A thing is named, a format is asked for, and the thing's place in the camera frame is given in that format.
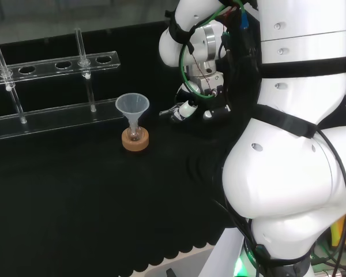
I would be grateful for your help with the black cloth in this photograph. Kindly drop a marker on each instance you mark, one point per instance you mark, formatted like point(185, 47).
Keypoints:
point(75, 202)

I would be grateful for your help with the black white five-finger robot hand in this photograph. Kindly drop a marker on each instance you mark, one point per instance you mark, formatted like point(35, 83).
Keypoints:
point(207, 83)

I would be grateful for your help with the small round-bottom glass flask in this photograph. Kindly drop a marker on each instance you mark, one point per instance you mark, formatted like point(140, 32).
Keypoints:
point(134, 135)

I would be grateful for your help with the clear acrylic funnel stand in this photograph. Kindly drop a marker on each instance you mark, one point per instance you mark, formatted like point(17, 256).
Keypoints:
point(54, 116)

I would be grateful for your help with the clear plastic funnel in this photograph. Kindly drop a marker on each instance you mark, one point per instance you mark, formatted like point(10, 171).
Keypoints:
point(131, 105)

